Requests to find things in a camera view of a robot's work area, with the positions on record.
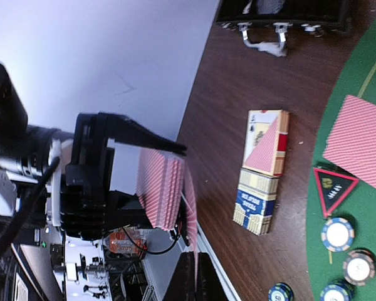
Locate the round green poker mat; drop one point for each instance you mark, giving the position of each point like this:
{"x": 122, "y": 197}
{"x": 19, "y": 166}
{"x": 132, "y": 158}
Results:
{"x": 360, "y": 206}

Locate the blue yellow card box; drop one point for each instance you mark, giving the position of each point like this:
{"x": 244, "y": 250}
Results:
{"x": 255, "y": 201}

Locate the pink backed card deck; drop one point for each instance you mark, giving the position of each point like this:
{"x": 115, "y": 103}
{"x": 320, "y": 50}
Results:
{"x": 159, "y": 185}

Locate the ace of spades card pack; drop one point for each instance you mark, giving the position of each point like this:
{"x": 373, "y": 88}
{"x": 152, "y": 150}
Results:
{"x": 266, "y": 141}

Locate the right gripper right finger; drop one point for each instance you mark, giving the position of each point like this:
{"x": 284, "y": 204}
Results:
{"x": 209, "y": 287}

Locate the blue green chip stack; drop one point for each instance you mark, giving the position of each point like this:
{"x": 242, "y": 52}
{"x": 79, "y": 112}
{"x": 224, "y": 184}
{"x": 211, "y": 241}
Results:
{"x": 281, "y": 292}

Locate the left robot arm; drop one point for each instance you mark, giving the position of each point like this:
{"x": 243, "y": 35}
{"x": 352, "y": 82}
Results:
{"x": 27, "y": 164}

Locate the red black 100 chip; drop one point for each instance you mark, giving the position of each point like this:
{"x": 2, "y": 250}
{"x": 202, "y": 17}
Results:
{"x": 359, "y": 267}

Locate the blue pink chips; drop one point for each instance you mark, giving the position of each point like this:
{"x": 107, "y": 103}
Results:
{"x": 337, "y": 235}

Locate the aluminium front rail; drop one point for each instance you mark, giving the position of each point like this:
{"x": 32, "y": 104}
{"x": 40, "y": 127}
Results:
{"x": 159, "y": 268}

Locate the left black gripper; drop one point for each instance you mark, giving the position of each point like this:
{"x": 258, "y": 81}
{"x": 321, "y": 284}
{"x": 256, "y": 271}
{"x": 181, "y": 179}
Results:
{"x": 81, "y": 183}

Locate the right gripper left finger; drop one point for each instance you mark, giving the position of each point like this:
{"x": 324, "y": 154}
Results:
{"x": 182, "y": 285}

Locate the black red triangular button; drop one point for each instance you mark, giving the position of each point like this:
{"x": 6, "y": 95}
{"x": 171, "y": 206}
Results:
{"x": 333, "y": 188}

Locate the black poker chip case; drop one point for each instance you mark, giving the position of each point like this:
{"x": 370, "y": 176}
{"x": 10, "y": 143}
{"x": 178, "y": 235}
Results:
{"x": 313, "y": 17}

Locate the pink cards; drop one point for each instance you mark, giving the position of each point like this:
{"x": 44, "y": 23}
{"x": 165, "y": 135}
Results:
{"x": 351, "y": 143}

